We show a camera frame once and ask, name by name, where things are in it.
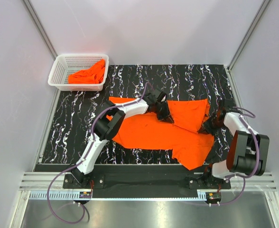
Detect left connector box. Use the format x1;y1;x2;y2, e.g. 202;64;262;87
79;191;92;199

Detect orange t shirts in basket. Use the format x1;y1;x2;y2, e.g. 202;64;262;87
68;59;105;84

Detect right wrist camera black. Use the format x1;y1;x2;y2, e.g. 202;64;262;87
218;99;236;112

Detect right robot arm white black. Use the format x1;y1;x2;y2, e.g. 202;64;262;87
199;111;270;188

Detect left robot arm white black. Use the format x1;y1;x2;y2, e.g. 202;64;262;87
71;96;174;188

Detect connector box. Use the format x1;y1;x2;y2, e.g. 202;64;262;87
79;191;92;199
206;192;221;200

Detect right connector box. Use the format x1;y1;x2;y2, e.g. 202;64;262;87
206;192;221;200

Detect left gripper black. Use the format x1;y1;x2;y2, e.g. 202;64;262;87
153;101;173;124

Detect aluminium frame rail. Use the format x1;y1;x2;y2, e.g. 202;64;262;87
19;172;277;201

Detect black marble pattern mat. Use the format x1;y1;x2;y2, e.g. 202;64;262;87
34;65;234;171

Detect purple cable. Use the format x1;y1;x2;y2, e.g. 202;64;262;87
46;82;154;225
184;106;261;207

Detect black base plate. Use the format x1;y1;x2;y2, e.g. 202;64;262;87
63;164;231;200

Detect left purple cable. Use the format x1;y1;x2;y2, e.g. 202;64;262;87
46;82;154;225

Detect white plastic basket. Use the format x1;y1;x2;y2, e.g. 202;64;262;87
47;53;109;91

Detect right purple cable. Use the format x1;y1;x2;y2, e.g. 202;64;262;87
184;106;261;207

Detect orange t shirt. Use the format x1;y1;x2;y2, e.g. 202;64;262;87
113;99;214;170

